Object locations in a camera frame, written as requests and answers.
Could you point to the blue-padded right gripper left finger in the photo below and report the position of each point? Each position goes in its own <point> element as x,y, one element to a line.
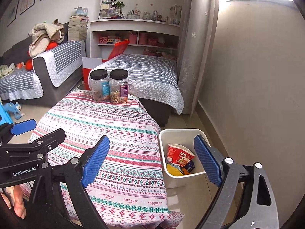
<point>46,207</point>

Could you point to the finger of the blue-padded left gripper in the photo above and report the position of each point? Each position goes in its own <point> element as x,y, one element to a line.
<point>23,127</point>
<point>43,144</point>

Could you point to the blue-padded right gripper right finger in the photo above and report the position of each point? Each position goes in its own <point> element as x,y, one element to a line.
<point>257,207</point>

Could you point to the dark blue cardboard box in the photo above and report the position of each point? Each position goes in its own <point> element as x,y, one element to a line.
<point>188,168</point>

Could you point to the yellow snack wrapper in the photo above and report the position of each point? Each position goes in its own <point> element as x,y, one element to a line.
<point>174,170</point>

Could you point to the red instant noodle cup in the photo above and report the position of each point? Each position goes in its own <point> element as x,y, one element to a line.
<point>179,155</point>

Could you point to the person's left hand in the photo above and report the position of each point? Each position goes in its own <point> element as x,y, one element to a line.
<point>13,197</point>

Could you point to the blue plush toy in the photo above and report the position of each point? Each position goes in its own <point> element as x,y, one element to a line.
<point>14,108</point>

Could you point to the grey sofa with quilted cover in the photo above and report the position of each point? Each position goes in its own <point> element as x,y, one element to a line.
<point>54,74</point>

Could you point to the clear jar teal label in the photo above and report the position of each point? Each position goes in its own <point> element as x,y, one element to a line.
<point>100,85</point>

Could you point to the patterned woven tablecloth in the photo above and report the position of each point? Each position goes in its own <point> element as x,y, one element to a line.
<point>129,190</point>

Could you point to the clear jar purple label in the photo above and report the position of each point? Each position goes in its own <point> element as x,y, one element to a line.
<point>119,86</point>

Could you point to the pile of blankets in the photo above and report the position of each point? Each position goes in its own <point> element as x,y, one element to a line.
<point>44,33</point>

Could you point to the stack of books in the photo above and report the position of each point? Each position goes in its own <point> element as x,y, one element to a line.
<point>77,27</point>

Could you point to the white lace curtain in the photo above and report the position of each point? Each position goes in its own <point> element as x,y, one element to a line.
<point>197,31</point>

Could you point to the white wall shelf unit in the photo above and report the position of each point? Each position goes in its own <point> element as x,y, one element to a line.
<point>151,26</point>

